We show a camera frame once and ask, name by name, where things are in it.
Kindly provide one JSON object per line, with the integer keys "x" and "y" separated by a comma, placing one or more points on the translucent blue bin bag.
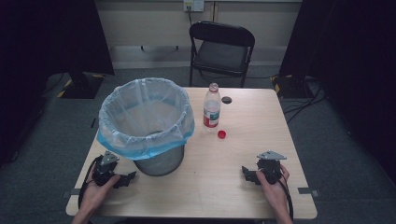
{"x": 143, "y": 109}

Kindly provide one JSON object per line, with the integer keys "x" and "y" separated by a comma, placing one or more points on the dark curtain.
{"x": 348, "y": 62}
{"x": 46, "y": 46}

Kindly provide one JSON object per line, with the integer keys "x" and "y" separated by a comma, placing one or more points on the black folding chair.
{"x": 222, "y": 56}

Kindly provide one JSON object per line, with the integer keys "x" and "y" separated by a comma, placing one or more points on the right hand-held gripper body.
{"x": 270, "y": 168}

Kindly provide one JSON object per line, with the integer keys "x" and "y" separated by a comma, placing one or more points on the person's right hand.
{"x": 274, "y": 193}

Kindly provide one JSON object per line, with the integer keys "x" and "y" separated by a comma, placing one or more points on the person's left hand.
{"x": 96, "y": 193}

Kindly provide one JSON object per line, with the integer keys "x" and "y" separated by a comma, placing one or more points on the clear plastic bottle red label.
{"x": 212, "y": 109}

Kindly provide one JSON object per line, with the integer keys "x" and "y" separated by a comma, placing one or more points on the red bottle cap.
{"x": 222, "y": 134}

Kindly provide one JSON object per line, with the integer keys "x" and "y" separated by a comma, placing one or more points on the black mesh trash bin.
{"x": 162, "y": 163}

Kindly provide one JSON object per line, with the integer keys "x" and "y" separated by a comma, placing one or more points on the black stand base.
{"x": 81, "y": 85}
{"x": 289, "y": 87}

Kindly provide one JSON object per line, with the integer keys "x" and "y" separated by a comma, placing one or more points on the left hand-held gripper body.
{"x": 104, "y": 169}

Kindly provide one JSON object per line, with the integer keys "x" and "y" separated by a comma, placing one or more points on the white wall socket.
{"x": 193, "y": 5}

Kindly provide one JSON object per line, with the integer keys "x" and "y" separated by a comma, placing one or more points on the grey table bracket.
{"x": 308, "y": 191}
{"x": 70, "y": 193}

